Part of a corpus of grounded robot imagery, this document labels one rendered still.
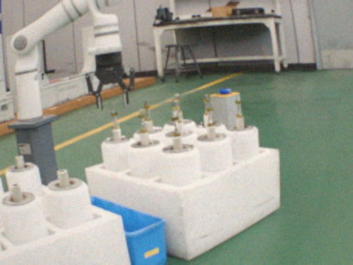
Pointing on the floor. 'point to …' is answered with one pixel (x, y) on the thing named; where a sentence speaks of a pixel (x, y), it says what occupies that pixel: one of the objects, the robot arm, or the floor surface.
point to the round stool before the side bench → (183, 60)
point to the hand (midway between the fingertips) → (112, 103)
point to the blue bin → (138, 232)
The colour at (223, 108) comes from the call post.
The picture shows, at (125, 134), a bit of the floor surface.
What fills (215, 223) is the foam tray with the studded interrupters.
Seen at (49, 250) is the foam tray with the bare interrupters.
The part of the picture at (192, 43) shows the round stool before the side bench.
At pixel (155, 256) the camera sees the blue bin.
